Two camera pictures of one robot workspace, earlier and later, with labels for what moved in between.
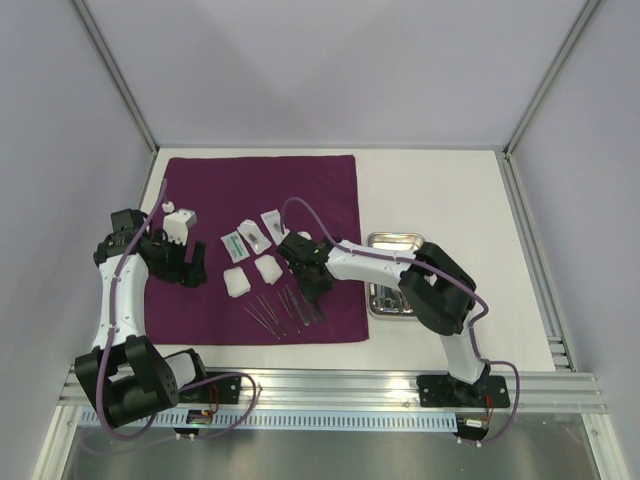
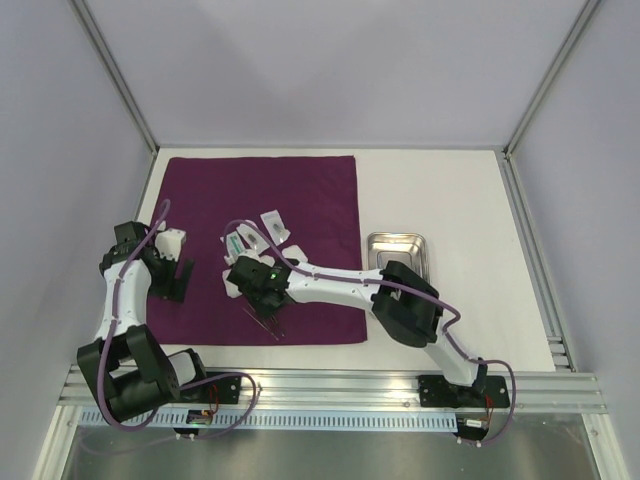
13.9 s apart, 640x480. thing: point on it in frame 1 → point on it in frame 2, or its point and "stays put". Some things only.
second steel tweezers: [275, 319] stays put
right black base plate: [440, 391] stays put
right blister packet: [273, 222] stays put
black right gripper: [312, 276] → [270, 302]
